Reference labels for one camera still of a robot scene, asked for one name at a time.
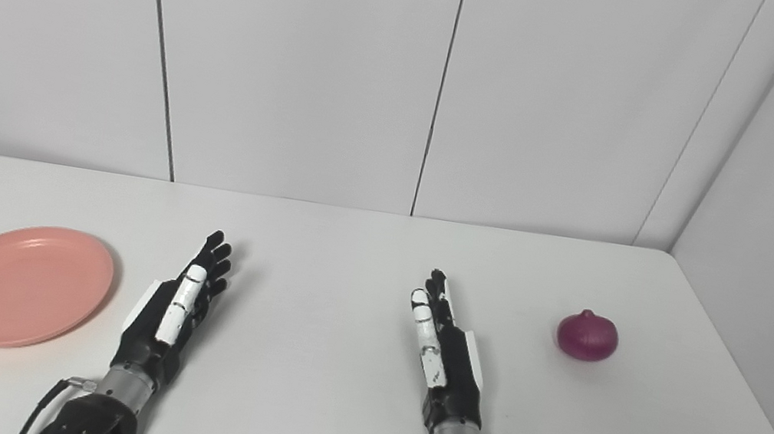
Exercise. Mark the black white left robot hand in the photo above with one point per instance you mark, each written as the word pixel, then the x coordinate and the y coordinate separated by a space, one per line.
pixel 147 334

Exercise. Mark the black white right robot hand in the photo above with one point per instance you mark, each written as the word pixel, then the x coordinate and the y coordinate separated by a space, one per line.
pixel 456 379

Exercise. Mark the pink round plate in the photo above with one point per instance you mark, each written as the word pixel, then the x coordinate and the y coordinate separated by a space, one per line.
pixel 22 287

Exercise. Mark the purple red onion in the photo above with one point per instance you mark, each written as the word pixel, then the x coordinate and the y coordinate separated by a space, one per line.
pixel 587 338

